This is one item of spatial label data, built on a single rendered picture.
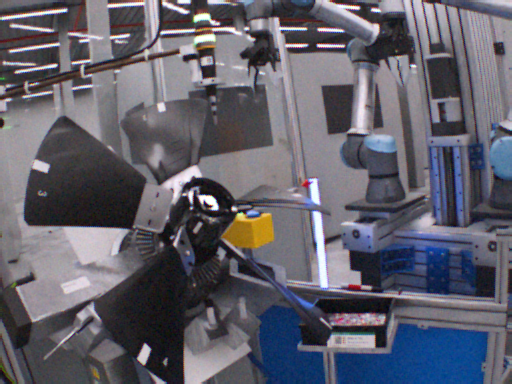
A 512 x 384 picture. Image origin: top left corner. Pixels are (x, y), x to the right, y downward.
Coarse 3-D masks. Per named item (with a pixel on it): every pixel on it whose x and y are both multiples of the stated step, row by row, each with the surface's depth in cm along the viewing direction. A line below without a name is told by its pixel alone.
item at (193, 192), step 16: (192, 192) 85; (208, 192) 86; (224, 192) 88; (176, 208) 83; (192, 208) 80; (208, 208) 84; (224, 208) 85; (176, 224) 84; (192, 224) 81; (208, 224) 81; (224, 224) 82; (160, 240) 86; (192, 240) 84; (208, 240) 84; (208, 256) 89
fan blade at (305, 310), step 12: (252, 264) 82; (264, 276) 81; (276, 288) 79; (288, 300) 78; (300, 300) 87; (300, 312) 78; (312, 312) 85; (312, 324) 78; (324, 324) 84; (324, 336) 77
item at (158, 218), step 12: (144, 192) 83; (156, 192) 84; (168, 192) 85; (144, 204) 84; (156, 204) 85; (168, 204) 86; (144, 216) 84; (156, 216) 85; (144, 228) 84; (156, 228) 85
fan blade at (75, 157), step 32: (64, 128) 77; (64, 160) 76; (96, 160) 79; (32, 192) 72; (64, 192) 76; (96, 192) 78; (128, 192) 81; (32, 224) 72; (64, 224) 76; (96, 224) 79; (128, 224) 82
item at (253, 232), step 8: (240, 216) 144; (256, 216) 139; (264, 216) 140; (232, 224) 140; (240, 224) 138; (248, 224) 136; (256, 224) 136; (264, 224) 139; (232, 232) 141; (240, 232) 138; (248, 232) 136; (256, 232) 136; (264, 232) 139; (272, 232) 142; (232, 240) 141; (240, 240) 139; (248, 240) 137; (256, 240) 136; (264, 240) 139; (272, 240) 142
